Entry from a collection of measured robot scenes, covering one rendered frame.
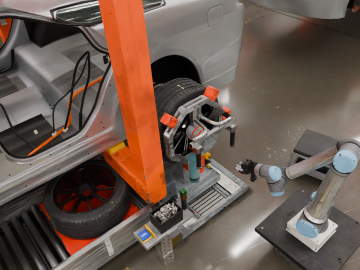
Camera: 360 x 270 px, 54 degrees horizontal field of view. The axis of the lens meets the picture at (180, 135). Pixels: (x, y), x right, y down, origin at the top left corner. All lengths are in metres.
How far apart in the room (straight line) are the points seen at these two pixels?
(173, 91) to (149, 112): 0.51
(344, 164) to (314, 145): 1.38
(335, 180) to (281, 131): 1.97
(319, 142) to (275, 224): 1.03
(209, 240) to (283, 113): 1.94
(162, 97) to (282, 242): 1.37
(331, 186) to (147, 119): 1.15
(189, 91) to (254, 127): 1.67
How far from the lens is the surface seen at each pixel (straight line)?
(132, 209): 3.02
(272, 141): 3.97
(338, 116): 4.49
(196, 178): 2.81
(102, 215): 2.75
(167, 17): 2.69
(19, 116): 3.30
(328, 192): 2.30
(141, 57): 1.95
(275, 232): 2.83
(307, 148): 3.45
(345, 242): 2.92
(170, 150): 2.61
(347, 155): 2.11
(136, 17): 1.86
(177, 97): 2.55
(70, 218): 2.79
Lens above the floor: 2.62
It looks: 41 degrees down
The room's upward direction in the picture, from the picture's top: 4 degrees counter-clockwise
